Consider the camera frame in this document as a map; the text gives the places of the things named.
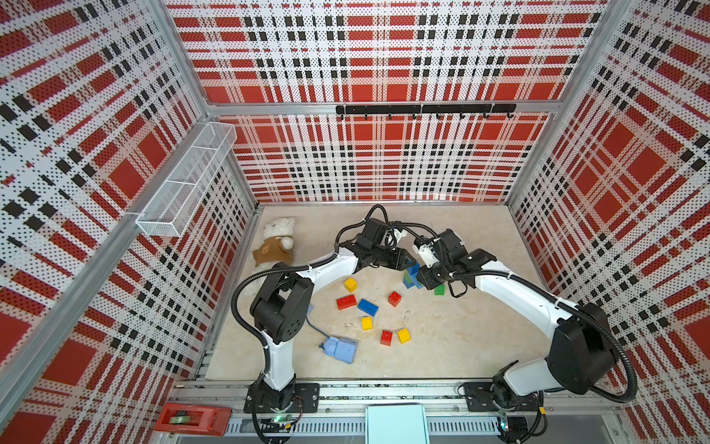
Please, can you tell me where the black hook rail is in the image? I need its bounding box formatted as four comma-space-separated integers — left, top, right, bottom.
335, 103, 518, 117

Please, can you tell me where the yellow tall lego brick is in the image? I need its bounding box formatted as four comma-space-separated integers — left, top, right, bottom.
344, 277, 358, 293

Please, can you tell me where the light blue charger with cable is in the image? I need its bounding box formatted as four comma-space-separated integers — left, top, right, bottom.
305, 305, 358, 364

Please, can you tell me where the red small lego brick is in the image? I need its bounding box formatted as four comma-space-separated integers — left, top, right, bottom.
388, 292, 402, 307

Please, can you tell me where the yellow small lego brick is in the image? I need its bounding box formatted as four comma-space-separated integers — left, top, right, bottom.
397, 327, 412, 344

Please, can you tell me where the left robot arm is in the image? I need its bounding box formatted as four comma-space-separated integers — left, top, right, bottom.
230, 205, 416, 412

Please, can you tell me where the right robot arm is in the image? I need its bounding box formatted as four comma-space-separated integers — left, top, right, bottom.
413, 229, 638, 409

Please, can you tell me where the yellow square lego brick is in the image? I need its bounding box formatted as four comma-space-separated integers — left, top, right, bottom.
361, 316, 373, 331

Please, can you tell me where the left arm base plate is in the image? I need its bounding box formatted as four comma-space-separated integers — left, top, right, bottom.
243, 381, 321, 414

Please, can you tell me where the light blue tray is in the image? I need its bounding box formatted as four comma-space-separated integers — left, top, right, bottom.
365, 404, 430, 444

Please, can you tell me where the red square lego brick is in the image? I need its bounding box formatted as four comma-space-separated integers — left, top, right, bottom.
380, 330, 393, 347

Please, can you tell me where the red long lego brick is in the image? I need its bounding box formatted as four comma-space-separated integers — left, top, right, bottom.
336, 294, 358, 311

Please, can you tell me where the red tool box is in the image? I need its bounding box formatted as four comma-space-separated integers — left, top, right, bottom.
153, 403, 232, 437

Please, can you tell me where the white teddy bear brown shirt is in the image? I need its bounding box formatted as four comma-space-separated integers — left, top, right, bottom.
253, 218, 296, 266

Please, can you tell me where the white wire mesh basket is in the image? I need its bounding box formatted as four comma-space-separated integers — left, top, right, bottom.
137, 122, 236, 238

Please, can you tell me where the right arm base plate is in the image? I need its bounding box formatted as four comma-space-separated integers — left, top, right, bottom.
461, 380, 545, 413

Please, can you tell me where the light blue long lego brick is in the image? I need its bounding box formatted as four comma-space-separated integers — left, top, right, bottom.
403, 265, 425, 290

